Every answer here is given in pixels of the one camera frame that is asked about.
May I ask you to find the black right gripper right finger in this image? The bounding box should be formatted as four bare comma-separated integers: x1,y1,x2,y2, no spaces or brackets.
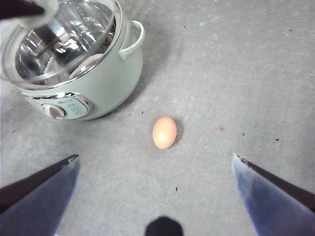
232,152,315,236

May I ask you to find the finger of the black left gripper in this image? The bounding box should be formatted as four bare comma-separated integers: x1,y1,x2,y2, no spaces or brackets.
0,0,46,21

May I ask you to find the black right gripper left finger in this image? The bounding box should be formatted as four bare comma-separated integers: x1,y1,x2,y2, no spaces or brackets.
0,153,81,236

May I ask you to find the glass lid with white knob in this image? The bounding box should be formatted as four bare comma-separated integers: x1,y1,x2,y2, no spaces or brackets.
0,0,124,87

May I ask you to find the brown egg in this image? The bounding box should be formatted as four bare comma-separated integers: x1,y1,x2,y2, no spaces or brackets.
152,116,178,149

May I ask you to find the pale green electric pot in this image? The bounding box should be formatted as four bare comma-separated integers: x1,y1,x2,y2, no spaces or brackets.
0,14,145,121

